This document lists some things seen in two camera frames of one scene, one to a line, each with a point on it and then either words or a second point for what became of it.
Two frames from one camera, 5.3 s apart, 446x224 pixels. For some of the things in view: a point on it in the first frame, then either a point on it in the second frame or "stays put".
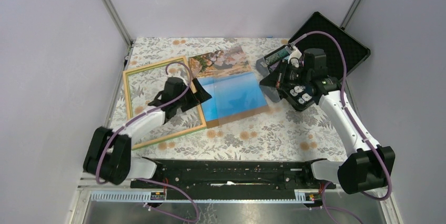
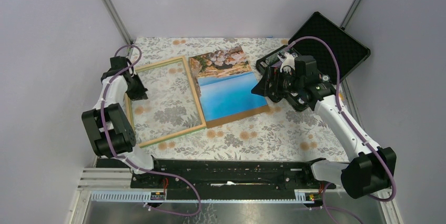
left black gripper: [201, 96] to [140, 94]
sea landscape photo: [227, 75] stays put
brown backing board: [213, 122] stays put
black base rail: [234, 179] stays put
